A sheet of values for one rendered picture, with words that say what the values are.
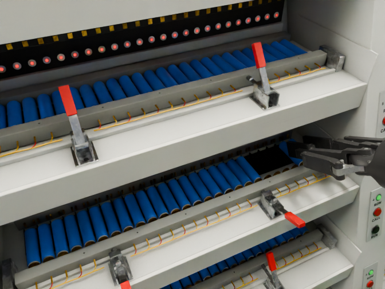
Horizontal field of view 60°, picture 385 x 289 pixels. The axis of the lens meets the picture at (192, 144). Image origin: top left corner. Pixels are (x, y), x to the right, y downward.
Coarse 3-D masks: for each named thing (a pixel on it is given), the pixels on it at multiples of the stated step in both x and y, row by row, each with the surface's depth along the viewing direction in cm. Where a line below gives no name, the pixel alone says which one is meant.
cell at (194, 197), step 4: (184, 176) 61; (180, 180) 61; (184, 180) 60; (188, 180) 61; (180, 184) 60; (184, 184) 60; (188, 184) 60; (184, 188) 59; (188, 188) 59; (192, 188) 59; (184, 192) 59; (188, 192) 58; (192, 192) 58; (196, 192) 59; (188, 196) 58; (192, 196) 58; (196, 196) 57; (192, 200) 57; (196, 200) 57; (200, 200) 57; (192, 204) 57
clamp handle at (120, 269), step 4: (116, 264) 47; (120, 264) 47; (116, 268) 47; (120, 268) 47; (120, 272) 46; (124, 272) 46; (120, 276) 46; (124, 276) 46; (120, 280) 45; (124, 280) 45; (128, 280) 45; (120, 284) 44; (124, 284) 44; (128, 284) 44; (124, 288) 43; (128, 288) 43
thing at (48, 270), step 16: (288, 176) 60; (304, 176) 62; (240, 192) 57; (256, 192) 58; (288, 192) 59; (192, 208) 55; (208, 208) 55; (224, 208) 56; (240, 208) 56; (160, 224) 53; (176, 224) 53; (112, 240) 51; (128, 240) 50; (144, 240) 52; (64, 256) 49; (80, 256) 49; (96, 256) 49; (32, 272) 47; (48, 272) 47; (64, 272) 48
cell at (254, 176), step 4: (236, 160) 65; (240, 160) 64; (244, 160) 64; (240, 164) 64; (244, 164) 63; (248, 164) 63; (244, 168) 63; (248, 168) 63; (252, 168) 63; (248, 172) 62; (252, 172) 62; (256, 172) 62; (248, 176) 62; (252, 176) 61; (256, 176) 61; (252, 180) 61
